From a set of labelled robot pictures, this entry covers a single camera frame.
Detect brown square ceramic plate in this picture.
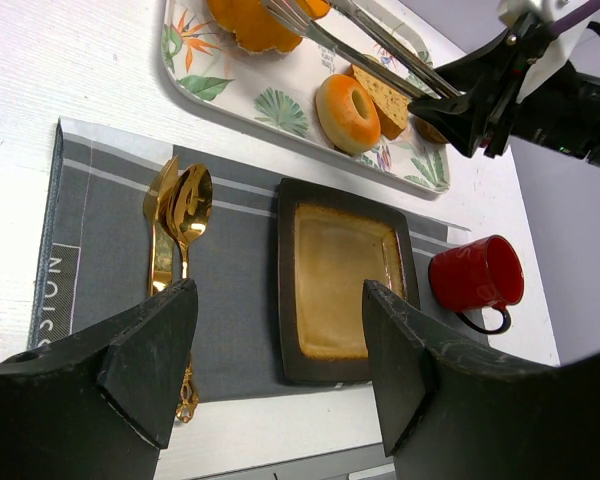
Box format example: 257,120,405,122
277,178,420,384

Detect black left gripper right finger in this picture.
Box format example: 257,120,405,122
362,280,600,479

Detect dark brown chocolate pastry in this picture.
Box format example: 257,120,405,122
414,117,449,145

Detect gold spoon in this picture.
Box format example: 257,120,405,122
166,164,213,279

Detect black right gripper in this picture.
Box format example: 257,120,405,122
409,28,530,158

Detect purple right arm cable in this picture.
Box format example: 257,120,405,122
549,0,600,37

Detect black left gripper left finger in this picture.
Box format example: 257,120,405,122
0,279,198,479

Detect brown bread slice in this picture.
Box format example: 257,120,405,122
348,64,409,140

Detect floral white serving tray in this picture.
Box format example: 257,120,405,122
160,1,451,195

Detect stainless steel serving tongs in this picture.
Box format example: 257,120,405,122
262,0,464,101

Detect orange round sponge cake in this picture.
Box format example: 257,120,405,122
206,0,303,54

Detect orange glazed bagel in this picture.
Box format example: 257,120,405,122
315,74,381,155

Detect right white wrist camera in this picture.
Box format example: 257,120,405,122
497,0,600,104

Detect grey striped placemat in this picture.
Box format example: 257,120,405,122
27,116,474,404

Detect red enamel mug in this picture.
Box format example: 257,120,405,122
428,235,525,335

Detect gold knife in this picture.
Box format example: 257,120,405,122
143,155,199,424

